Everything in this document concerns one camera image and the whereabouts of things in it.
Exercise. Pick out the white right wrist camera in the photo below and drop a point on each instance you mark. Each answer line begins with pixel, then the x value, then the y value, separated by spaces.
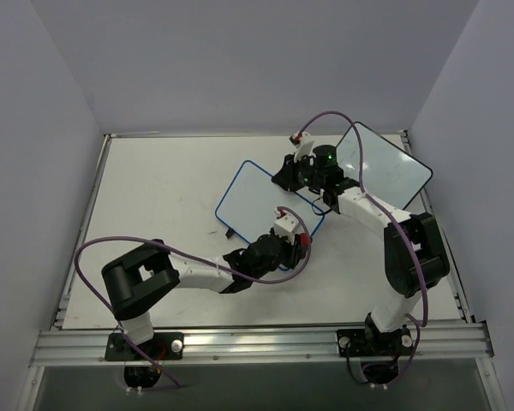
pixel 303 143

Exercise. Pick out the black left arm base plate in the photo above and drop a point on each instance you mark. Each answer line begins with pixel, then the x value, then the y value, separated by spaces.
pixel 163 346

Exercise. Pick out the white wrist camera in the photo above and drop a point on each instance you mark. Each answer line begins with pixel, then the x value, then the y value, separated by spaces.
pixel 303 143
pixel 286 225

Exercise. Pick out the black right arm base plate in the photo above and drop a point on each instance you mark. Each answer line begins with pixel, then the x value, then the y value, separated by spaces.
pixel 358 342

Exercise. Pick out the red heart-shaped eraser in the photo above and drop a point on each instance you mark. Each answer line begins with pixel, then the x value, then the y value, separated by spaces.
pixel 305 242

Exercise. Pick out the black-framed whiteboard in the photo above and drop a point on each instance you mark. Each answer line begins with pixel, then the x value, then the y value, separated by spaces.
pixel 388 171

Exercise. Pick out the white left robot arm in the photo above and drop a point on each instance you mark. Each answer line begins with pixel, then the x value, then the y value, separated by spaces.
pixel 139 279

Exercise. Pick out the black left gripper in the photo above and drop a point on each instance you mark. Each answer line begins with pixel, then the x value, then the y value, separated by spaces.
pixel 295 253

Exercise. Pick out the blue-framed whiteboard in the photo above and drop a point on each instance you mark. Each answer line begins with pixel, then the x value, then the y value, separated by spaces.
pixel 249 205

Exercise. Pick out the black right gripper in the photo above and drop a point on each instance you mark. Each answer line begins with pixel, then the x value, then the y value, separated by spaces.
pixel 289 174

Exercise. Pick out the aluminium front rail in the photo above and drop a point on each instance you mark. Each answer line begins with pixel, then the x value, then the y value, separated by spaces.
pixel 239 346

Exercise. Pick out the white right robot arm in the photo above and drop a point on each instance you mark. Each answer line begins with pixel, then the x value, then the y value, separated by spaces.
pixel 414 255

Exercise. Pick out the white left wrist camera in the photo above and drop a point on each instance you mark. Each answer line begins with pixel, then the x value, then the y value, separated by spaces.
pixel 286 225

